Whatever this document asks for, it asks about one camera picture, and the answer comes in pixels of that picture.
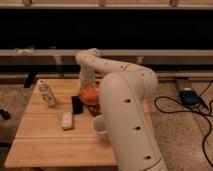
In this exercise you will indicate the white ceramic bowl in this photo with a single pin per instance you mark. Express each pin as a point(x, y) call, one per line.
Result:
point(99, 127)

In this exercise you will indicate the wooden table board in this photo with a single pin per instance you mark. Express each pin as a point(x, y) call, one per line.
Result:
point(41, 142)

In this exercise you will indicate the blue power adapter box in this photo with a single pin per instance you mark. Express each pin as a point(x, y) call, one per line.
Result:
point(189, 97)

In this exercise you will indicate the dark red small object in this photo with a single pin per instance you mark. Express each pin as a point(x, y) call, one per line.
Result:
point(94, 110)

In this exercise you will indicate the black object on floor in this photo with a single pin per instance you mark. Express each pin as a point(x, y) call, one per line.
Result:
point(4, 114)

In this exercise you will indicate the orange round object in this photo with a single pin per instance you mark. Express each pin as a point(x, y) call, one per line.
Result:
point(89, 95)

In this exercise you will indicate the black rectangular block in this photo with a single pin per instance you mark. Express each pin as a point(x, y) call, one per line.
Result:
point(77, 105)

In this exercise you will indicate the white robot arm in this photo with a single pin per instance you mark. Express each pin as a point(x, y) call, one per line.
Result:
point(121, 92)

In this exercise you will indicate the long horizontal wall rail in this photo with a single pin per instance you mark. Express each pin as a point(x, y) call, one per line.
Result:
point(32, 56)

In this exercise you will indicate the white sponge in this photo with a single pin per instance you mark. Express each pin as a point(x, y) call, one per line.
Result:
point(67, 121)

